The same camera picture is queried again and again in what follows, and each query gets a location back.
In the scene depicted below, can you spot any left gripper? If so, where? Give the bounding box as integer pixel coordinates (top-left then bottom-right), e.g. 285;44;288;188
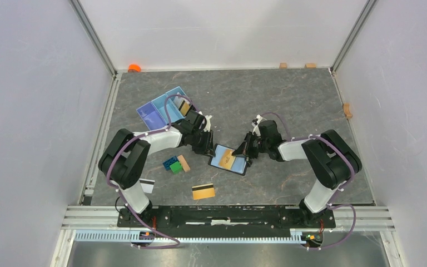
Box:
190;128;216;157

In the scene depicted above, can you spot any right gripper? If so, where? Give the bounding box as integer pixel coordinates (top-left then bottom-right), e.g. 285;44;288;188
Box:
233;132;269;160

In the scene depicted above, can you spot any gold patterned credit card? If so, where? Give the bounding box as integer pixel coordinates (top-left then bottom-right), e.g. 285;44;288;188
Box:
219;149;236;170

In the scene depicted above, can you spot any black card holder wallet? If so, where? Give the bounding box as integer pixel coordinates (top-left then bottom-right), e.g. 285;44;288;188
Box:
208;144;248;176

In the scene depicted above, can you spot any silver credit card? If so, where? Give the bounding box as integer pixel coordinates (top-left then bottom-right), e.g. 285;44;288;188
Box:
139;179;155;194

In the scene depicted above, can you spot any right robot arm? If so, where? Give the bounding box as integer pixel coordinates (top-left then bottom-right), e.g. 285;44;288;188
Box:
232;117;363;227

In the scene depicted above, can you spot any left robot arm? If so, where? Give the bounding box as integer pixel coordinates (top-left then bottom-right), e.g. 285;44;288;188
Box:
98;110;215;227

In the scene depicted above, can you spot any light blue bin with cards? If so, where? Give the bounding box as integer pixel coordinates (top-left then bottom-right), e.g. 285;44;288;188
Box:
165;86;197;120

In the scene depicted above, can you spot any green toy brick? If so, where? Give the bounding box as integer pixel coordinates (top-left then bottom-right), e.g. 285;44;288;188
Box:
170;161;183;174

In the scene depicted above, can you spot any blue toy brick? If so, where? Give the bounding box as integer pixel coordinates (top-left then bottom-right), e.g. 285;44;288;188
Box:
162;156;178;171

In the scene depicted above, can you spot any light blue middle bin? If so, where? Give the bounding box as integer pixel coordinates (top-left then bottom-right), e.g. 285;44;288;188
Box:
151;94;184;125

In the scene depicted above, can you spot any purple plastic bin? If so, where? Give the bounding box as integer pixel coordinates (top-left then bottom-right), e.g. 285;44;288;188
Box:
136;102;167;131

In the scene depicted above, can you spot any orange round object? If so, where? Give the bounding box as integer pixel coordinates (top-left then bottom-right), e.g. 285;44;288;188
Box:
127;64;141;72

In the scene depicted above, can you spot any wooden arch block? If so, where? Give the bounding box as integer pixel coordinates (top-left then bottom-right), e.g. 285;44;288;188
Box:
342;103;353;120

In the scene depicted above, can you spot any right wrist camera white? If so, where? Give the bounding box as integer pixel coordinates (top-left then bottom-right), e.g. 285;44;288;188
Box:
252;115;264;136

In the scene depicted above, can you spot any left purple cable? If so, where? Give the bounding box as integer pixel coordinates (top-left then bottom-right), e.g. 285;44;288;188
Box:
105;94;200;250

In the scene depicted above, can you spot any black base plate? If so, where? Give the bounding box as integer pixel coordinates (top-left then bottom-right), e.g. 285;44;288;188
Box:
117;205;336;238

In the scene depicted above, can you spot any aluminium frame rail left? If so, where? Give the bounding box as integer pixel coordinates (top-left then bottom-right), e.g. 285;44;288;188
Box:
50;1;120;266

